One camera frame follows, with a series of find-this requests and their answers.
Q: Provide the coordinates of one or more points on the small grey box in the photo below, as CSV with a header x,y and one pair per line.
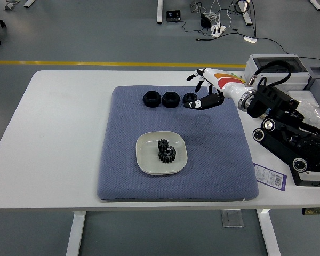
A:
x,y
318,76

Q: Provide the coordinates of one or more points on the blue-grey quilted mat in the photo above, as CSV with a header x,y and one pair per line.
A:
x,y
122,173

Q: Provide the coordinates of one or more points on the small black gear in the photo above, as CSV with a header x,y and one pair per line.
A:
x,y
163,144

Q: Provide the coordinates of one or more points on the large black hex nut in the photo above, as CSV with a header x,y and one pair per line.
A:
x,y
166,102
147,100

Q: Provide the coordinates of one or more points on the bag of clear plastic parts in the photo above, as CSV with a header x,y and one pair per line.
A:
x,y
317,114

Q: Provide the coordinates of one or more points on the large black gear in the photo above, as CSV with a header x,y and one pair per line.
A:
x,y
167,155

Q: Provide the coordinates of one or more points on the white table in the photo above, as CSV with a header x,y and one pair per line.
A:
x,y
56,133

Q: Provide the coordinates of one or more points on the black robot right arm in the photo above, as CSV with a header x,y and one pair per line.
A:
x,y
282,122

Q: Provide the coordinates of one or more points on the small black hex nut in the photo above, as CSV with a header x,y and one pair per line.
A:
x,y
188,96

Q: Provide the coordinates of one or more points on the white square plate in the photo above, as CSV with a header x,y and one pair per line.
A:
x,y
146,157

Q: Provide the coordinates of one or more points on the flat white box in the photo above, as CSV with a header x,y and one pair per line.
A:
x,y
301,94

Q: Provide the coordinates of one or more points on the small green yellow board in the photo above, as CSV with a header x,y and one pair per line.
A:
x,y
314,211

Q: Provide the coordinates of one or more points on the purple-edged label card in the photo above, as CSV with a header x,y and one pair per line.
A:
x,y
269,177

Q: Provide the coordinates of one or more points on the grey electrical enclosure box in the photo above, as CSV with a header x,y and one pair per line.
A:
x,y
296,62

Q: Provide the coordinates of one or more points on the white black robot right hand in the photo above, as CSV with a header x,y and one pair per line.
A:
x,y
226,84

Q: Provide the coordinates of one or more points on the white power strip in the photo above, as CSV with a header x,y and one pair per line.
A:
x,y
217,30

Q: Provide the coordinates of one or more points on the black power adapter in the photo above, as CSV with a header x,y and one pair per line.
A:
x,y
205,20

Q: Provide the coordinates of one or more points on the clear plastic floor plate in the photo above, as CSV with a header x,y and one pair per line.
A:
x,y
232,218

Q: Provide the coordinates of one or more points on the black handheld device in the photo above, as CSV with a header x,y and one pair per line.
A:
x,y
173,16

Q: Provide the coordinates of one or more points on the white desk leg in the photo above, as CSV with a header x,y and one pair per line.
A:
x,y
316,4
159,12
246,18
29,2

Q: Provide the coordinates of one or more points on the white power adapter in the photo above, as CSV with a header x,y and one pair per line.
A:
x,y
249,39

